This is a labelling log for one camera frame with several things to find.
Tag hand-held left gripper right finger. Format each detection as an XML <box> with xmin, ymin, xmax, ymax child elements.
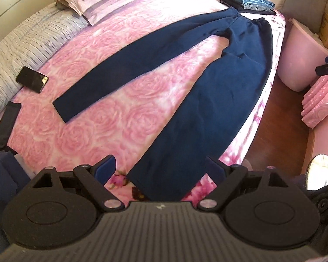
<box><xmin>198</xmin><ymin>155</ymin><xmax>293</xmax><ymax>212</ymax></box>

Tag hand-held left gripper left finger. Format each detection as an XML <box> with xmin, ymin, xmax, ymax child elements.
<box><xmin>30</xmin><ymin>155</ymin><xmax>123</xmax><ymax>212</ymax></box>

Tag navy blue pants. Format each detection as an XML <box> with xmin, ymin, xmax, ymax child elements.
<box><xmin>52</xmin><ymin>8</ymin><xmax>275</xmax><ymax>201</ymax></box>

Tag pile of blue clothes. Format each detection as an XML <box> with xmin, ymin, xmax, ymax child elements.
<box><xmin>0</xmin><ymin>150</ymin><xmax>37</xmax><ymax>213</ymax></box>

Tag folded pink rose blanket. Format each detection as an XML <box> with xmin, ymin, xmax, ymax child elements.
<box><xmin>301</xmin><ymin>75</ymin><xmax>328</xmax><ymax>129</ymax></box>

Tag pink plastic tub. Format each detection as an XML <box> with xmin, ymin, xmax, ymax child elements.
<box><xmin>277</xmin><ymin>18</ymin><xmax>328</xmax><ymax>92</ymax></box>

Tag grey cushion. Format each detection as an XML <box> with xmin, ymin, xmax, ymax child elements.
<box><xmin>280</xmin><ymin>0</ymin><xmax>328</xmax><ymax>33</ymax></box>

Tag round shiny disc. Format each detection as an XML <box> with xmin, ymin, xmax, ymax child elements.
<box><xmin>305</xmin><ymin>154</ymin><xmax>328</xmax><ymax>191</ymax></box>

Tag black phone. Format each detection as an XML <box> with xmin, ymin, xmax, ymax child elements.
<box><xmin>16</xmin><ymin>66</ymin><xmax>49</xmax><ymax>93</ymax></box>

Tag folded dark garment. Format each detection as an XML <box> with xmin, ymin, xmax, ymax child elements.
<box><xmin>218</xmin><ymin>0</ymin><xmax>276</xmax><ymax>15</ymax></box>

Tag grey striped quilt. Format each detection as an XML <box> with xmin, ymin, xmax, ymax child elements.
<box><xmin>0</xmin><ymin>4</ymin><xmax>89</xmax><ymax>123</ymax></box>

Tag pink pillow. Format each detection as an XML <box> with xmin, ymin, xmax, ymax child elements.
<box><xmin>57</xmin><ymin>0</ymin><xmax>164</xmax><ymax>26</ymax></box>

